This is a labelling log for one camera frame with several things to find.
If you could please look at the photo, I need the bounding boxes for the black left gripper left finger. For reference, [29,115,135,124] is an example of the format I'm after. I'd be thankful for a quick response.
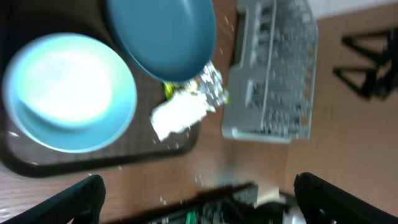
[3,175,106,224]

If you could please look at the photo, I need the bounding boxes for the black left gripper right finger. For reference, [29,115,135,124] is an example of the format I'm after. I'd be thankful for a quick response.
[294,172,397,224]

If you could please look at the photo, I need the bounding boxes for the light blue bowl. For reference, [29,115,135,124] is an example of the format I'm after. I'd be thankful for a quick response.
[2,33,137,153]

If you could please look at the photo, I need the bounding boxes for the white paper napkin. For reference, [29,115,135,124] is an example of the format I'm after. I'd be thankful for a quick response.
[150,91,215,141]

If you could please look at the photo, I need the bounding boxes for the foil snack wrapper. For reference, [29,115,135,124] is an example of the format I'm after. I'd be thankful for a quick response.
[164,61,229,107]

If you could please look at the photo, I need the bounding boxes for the grey dishwasher rack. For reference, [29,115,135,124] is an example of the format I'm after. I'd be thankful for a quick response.
[221,0,318,144]

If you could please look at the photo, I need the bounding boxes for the dark blue plate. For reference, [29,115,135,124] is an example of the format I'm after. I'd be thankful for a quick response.
[104,0,216,82]

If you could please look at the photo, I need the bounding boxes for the dark brown serving tray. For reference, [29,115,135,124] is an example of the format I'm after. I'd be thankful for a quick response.
[1,1,200,179]

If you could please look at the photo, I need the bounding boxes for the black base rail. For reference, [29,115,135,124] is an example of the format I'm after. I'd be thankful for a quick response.
[118,182,293,224]

